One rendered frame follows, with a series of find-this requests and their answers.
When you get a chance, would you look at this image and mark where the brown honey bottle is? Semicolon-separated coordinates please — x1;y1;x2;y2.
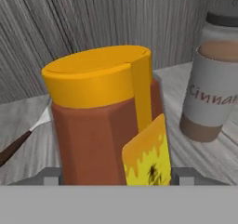
41;45;173;187

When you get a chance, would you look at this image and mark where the cinnamon jar, grey label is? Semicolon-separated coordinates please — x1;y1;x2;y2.
179;11;238;143

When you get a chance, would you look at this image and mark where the brown-handled utensil, silver tip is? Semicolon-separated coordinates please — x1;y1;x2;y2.
0;105;53;167

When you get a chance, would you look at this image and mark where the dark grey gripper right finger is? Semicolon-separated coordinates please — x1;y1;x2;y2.
169;167;227;186

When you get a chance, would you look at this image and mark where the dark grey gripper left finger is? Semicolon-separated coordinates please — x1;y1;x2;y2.
8;167;64;186

